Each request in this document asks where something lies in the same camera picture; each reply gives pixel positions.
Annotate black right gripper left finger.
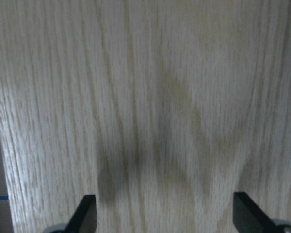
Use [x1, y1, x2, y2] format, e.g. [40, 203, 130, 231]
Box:
[45, 194, 98, 233]

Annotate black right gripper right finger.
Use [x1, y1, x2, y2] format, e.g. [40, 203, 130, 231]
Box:
[233, 192, 291, 233]

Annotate light wood drawer cabinet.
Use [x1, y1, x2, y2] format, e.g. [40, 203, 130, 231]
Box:
[0, 0, 291, 233]

